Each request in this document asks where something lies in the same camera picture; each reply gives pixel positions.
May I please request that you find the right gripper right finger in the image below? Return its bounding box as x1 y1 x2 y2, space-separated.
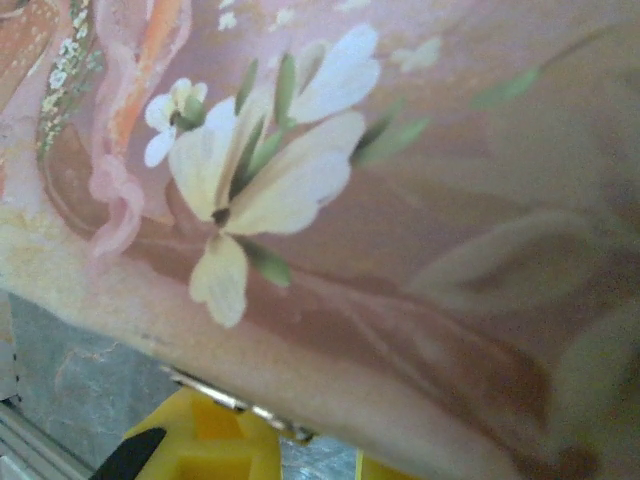
355 447 421 480

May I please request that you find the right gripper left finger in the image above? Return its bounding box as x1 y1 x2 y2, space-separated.
94 387 284 480

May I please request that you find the pink floral decorated box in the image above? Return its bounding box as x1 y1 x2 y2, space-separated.
0 0 640 480

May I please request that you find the aluminium table side rail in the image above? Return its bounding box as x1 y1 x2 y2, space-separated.
0 399 96 480

